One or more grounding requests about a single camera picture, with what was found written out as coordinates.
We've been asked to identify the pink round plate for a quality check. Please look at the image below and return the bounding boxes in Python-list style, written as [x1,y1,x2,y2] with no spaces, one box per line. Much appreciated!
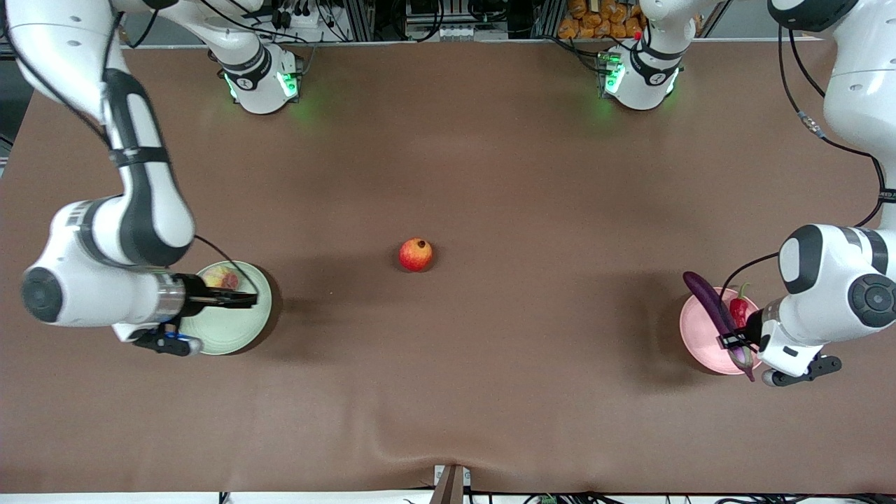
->
[680,287,764,376]

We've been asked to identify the brown post with white brackets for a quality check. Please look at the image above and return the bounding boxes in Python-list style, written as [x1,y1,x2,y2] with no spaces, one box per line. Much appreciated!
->
[434,463,471,504]

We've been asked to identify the red pomegranate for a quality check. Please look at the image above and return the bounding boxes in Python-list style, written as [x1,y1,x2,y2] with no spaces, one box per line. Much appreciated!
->
[399,238,434,272]

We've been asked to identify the long purple eggplant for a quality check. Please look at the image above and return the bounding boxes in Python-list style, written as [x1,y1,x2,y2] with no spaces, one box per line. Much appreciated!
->
[682,271,757,382]

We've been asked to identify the red chili pepper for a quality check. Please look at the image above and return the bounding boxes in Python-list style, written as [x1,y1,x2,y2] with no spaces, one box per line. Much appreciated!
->
[729,283,751,330]

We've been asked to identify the white power strip with plugs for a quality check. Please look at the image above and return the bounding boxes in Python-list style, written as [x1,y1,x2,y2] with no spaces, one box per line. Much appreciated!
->
[269,0,330,29]

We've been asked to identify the orange snack bags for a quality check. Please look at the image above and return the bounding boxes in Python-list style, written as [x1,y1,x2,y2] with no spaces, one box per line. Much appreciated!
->
[558,0,648,40]

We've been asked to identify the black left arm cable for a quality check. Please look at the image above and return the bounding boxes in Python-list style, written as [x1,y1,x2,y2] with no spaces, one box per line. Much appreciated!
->
[721,28,886,295]

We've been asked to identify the yellow pink peach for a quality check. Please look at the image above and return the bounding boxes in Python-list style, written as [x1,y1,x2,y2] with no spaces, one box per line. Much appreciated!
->
[203,265,240,291]

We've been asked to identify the brown table cloth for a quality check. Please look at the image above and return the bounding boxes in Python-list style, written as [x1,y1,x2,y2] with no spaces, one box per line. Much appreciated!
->
[0,38,896,494]

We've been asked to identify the green round plate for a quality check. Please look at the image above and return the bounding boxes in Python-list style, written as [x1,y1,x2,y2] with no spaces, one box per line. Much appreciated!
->
[178,260,272,356]

